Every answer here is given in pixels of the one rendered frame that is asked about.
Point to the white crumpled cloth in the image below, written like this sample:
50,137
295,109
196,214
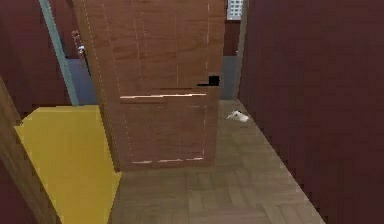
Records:
238,116

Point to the brown wooden room door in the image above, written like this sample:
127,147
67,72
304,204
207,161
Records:
156,83

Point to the window with white grid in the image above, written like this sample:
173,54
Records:
234,8

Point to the brown wooden door frame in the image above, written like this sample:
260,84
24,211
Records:
20,160

